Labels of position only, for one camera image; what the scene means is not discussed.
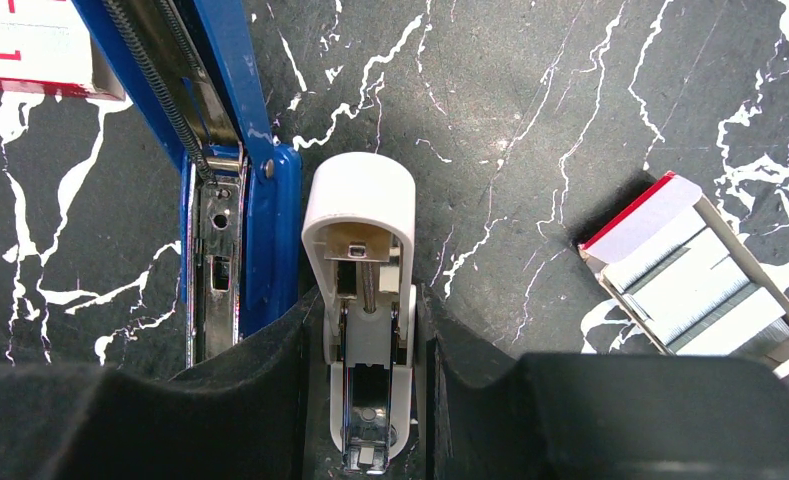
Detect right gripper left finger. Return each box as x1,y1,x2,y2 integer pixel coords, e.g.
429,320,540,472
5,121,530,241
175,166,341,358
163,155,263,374
0,289,322,479

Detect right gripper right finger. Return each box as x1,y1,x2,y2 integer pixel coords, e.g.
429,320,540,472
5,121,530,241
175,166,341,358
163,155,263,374
417,285,789,479

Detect silver staple strips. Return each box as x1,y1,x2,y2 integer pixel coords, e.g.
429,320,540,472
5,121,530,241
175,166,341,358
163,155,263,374
577,171,789,378

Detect small white stapler remover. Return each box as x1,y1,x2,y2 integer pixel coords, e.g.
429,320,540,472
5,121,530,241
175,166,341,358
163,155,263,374
301,152,416,475

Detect red white staple box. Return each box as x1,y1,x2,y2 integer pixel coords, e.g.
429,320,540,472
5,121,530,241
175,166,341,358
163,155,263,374
0,0,125,100

